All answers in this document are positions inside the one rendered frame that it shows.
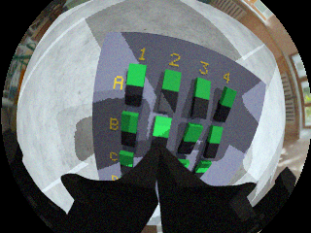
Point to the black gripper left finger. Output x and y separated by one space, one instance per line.
132 195

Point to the grey switch panel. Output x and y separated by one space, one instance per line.
156 90

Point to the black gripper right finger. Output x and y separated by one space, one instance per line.
183 197

